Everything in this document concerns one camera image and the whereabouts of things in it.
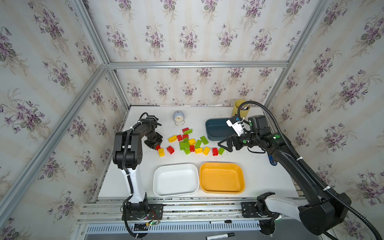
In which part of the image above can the yellow curved lego brick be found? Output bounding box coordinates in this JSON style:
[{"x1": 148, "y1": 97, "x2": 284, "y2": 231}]
[{"x1": 168, "y1": 135, "x2": 178, "y2": 143}]

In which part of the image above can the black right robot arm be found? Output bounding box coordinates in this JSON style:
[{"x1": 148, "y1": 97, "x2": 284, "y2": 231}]
[{"x1": 218, "y1": 101, "x2": 382, "y2": 240}]

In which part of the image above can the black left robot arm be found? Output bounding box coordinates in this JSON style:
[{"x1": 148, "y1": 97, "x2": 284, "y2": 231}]
[{"x1": 113, "y1": 112, "x2": 163, "y2": 204}]

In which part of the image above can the dark teal plastic bin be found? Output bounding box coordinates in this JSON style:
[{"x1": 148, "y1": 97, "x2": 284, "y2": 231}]
[{"x1": 205, "y1": 118, "x2": 236, "y2": 141}]

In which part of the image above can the blue tool on table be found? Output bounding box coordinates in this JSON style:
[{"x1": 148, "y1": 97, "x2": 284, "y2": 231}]
[{"x1": 268, "y1": 155, "x2": 278, "y2": 166}]

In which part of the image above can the yellow pen cup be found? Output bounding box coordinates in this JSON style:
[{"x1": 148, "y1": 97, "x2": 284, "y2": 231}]
[{"x1": 232, "y1": 100, "x2": 251, "y2": 118}]

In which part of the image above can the blue round alarm clock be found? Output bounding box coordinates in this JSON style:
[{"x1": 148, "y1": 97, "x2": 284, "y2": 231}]
[{"x1": 173, "y1": 111, "x2": 185, "y2": 126}]

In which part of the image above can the yellow plastic tray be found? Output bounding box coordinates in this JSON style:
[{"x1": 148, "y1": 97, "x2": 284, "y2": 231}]
[{"x1": 200, "y1": 163, "x2": 246, "y2": 195}]

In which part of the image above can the white plastic tray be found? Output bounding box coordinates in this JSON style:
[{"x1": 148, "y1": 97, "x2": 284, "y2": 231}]
[{"x1": 153, "y1": 164, "x2": 200, "y2": 197}]

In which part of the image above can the black marker pen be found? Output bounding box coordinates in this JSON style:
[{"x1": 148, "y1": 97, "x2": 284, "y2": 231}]
[{"x1": 206, "y1": 233, "x2": 235, "y2": 240}]

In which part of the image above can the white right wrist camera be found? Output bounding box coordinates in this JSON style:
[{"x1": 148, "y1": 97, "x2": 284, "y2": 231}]
[{"x1": 226, "y1": 117, "x2": 245, "y2": 137}]

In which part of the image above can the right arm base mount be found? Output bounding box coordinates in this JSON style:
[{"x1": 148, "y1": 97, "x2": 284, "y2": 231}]
[{"x1": 241, "y1": 192, "x2": 281, "y2": 237}]

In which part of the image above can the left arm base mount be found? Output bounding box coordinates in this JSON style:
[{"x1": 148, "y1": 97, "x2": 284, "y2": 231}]
[{"x1": 121, "y1": 201, "x2": 164, "y2": 235}]

